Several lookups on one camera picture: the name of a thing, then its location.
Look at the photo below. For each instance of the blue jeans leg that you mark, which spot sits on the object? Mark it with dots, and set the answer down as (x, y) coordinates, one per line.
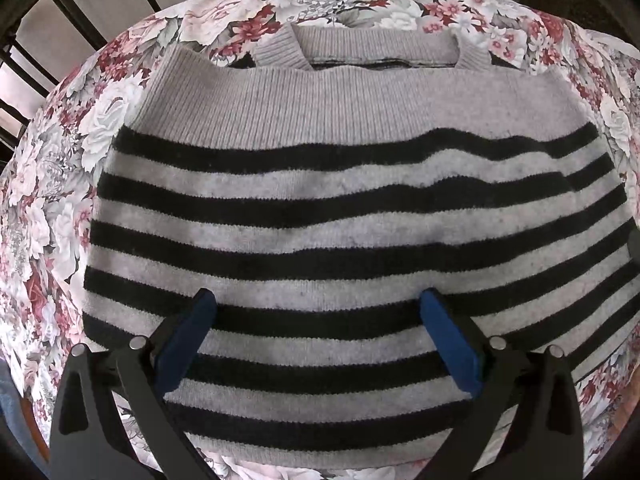
(12, 410)

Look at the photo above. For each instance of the black grey striped sweater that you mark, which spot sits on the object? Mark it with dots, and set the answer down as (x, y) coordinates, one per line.
(350, 220)

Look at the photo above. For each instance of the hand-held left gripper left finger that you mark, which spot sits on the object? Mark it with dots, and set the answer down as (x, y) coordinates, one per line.
(184, 340)

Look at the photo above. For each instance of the black metal railing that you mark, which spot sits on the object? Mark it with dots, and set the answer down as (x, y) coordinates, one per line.
(60, 5)

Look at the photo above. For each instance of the floral tablecloth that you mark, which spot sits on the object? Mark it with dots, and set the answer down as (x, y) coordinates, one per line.
(60, 185)

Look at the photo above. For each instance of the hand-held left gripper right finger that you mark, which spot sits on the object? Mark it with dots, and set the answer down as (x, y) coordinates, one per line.
(448, 342)

